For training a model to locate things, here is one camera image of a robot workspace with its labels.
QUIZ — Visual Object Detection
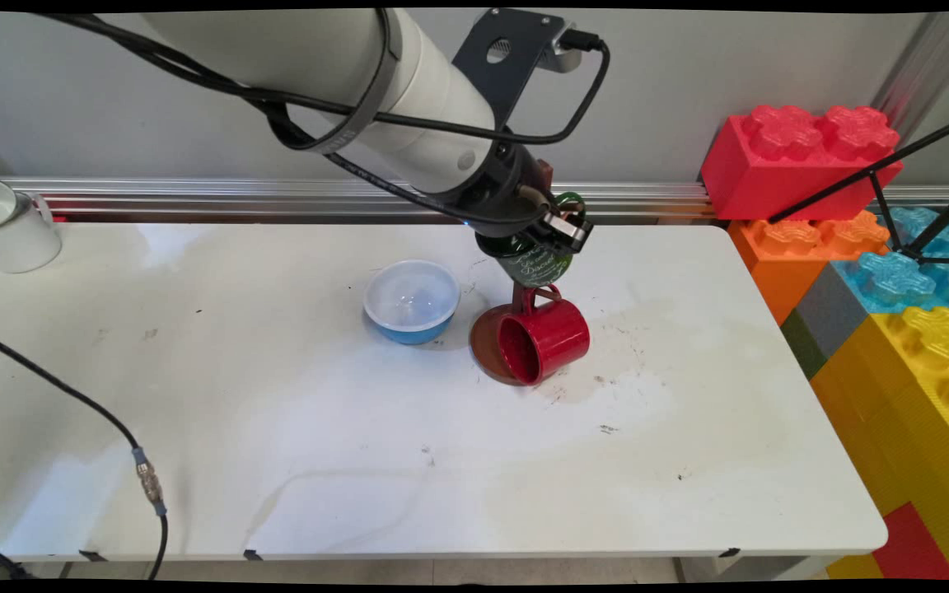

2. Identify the brown wooden mug tree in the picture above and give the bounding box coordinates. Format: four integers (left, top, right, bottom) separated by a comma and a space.
469, 161, 558, 388

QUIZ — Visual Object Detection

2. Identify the aluminium upright post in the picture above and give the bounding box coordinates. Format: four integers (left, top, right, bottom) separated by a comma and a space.
870, 12, 949, 151

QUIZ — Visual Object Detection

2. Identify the black tripod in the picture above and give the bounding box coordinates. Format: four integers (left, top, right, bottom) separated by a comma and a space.
767, 111, 949, 269

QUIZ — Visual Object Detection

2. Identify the small red flat block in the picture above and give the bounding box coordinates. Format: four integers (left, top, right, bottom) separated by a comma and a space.
871, 502, 949, 581

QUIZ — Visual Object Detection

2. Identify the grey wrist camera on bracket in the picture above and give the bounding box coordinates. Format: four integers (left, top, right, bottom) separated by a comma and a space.
451, 10, 584, 126

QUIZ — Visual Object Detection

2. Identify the dark green giant building block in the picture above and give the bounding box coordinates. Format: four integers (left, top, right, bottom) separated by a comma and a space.
780, 309, 829, 381

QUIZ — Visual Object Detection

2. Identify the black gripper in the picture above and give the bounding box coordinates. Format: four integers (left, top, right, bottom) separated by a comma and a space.
448, 138, 596, 254

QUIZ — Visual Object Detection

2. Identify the white and blue bowl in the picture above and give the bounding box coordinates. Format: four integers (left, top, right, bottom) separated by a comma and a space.
362, 259, 461, 346

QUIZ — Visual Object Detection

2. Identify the red enamel mug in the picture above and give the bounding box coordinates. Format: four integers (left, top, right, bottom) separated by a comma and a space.
497, 284, 591, 387

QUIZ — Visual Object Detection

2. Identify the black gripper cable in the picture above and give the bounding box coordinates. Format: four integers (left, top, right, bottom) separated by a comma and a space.
264, 97, 543, 230

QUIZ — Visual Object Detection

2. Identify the yellow giant building block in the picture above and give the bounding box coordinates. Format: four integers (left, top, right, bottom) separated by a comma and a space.
808, 306, 949, 581

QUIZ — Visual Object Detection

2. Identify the dark green enamel mug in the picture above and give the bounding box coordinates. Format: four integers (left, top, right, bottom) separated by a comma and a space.
474, 191, 588, 290

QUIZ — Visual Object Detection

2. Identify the aluminium rail along wall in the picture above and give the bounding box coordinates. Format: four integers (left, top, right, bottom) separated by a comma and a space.
0, 175, 949, 225

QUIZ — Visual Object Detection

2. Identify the white enamel mug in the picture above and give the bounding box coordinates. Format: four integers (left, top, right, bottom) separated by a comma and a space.
0, 177, 64, 275

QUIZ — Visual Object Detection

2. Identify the black cable strap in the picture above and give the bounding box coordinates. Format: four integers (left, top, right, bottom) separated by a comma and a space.
308, 10, 403, 156

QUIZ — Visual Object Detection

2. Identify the red giant building block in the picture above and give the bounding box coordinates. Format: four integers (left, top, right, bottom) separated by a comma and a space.
700, 105, 905, 223

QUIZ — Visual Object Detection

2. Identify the blue giant building block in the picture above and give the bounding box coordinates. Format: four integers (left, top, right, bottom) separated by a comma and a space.
833, 206, 949, 317

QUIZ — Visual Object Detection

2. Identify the black camera cable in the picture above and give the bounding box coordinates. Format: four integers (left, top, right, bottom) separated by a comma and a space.
30, 11, 612, 147

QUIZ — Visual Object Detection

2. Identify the grey giant building block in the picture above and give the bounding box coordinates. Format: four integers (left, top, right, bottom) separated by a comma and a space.
794, 262, 872, 360

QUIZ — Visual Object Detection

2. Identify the orange giant building block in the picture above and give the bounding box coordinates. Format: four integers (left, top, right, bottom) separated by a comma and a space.
728, 212, 891, 327

